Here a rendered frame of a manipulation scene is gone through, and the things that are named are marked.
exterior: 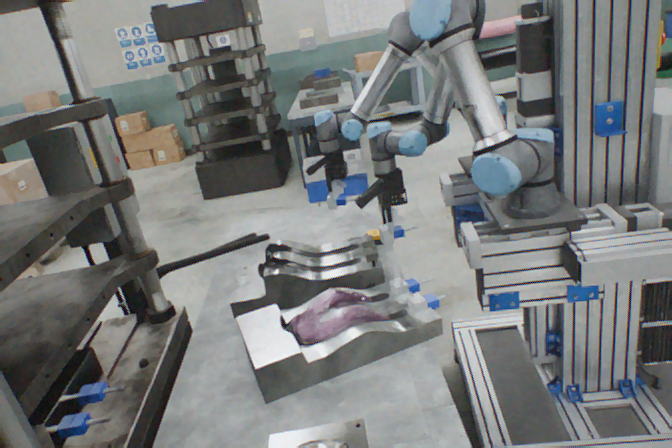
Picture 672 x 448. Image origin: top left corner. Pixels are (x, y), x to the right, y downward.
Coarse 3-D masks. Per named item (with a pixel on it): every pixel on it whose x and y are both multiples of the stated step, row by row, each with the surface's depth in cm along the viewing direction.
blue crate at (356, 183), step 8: (352, 176) 480; (360, 176) 481; (312, 184) 482; (320, 184) 483; (352, 184) 484; (360, 184) 484; (312, 192) 486; (320, 192) 486; (328, 192) 486; (344, 192) 487; (352, 192) 487; (360, 192) 487; (312, 200) 488; (320, 200) 490
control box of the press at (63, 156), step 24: (48, 144) 155; (72, 144) 156; (48, 168) 158; (72, 168) 159; (96, 168) 165; (120, 168) 183; (48, 192) 161; (96, 216) 165; (72, 240) 168; (96, 240) 168; (120, 240) 184; (120, 288) 189
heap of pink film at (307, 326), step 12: (324, 300) 140; (336, 300) 139; (348, 300) 140; (360, 300) 142; (312, 312) 138; (324, 312) 138; (336, 312) 132; (348, 312) 131; (360, 312) 131; (372, 312) 133; (300, 324) 134; (312, 324) 131; (324, 324) 131; (336, 324) 129; (348, 324) 129; (300, 336) 130; (312, 336) 129; (324, 336) 129
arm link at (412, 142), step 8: (408, 128) 149; (416, 128) 149; (424, 128) 150; (392, 136) 148; (400, 136) 146; (408, 136) 144; (416, 136) 143; (424, 136) 146; (384, 144) 150; (392, 144) 148; (400, 144) 146; (408, 144) 144; (416, 144) 144; (424, 144) 146; (392, 152) 150; (400, 152) 148; (408, 152) 145; (416, 152) 145
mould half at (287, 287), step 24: (288, 240) 179; (360, 240) 177; (312, 264) 167; (360, 264) 160; (240, 288) 166; (264, 288) 163; (288, 288) 158; (312, 288) 158; (360, 288) 159; (240, 312) 160
